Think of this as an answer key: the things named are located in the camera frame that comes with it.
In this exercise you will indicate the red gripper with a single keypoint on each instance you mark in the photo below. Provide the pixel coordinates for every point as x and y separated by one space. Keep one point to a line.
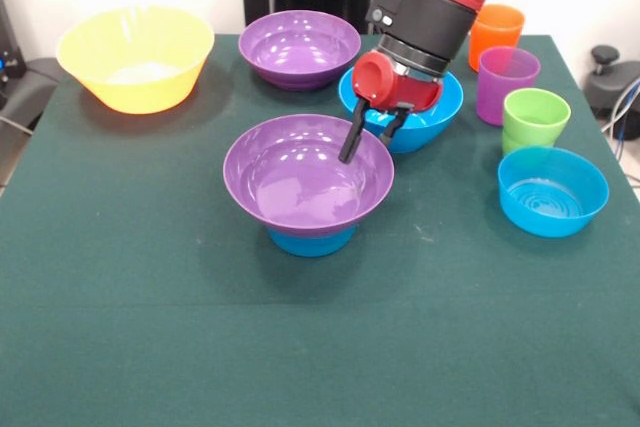
407 92

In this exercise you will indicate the yellow bowl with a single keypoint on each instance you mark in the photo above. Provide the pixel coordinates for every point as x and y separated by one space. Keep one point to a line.
135 57

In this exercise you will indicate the black electronic device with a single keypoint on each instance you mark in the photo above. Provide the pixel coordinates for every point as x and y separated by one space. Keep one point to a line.
10 37

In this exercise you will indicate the purple cup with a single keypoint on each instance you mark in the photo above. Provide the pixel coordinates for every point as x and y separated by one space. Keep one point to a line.
500 92

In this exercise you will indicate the green cup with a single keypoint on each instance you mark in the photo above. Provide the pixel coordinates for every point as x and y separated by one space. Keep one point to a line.
536 119
511 146

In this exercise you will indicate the orange cup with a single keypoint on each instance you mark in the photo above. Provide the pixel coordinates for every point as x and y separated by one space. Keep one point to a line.
500 37

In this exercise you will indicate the large deep blue bowl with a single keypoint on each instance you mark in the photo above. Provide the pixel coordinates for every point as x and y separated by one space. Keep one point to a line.
430 127

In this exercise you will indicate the black knobbed equipment base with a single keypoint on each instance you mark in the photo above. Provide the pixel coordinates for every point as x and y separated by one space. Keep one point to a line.
610 87

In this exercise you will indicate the purple bowl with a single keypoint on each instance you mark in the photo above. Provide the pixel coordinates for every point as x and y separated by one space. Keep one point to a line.
300 47
300 187

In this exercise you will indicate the small blue bowl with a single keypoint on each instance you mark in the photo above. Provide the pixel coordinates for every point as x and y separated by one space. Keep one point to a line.
550 197
312 246

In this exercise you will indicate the dark green tablecloth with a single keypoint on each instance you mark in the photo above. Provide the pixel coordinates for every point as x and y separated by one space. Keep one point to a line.
320 322

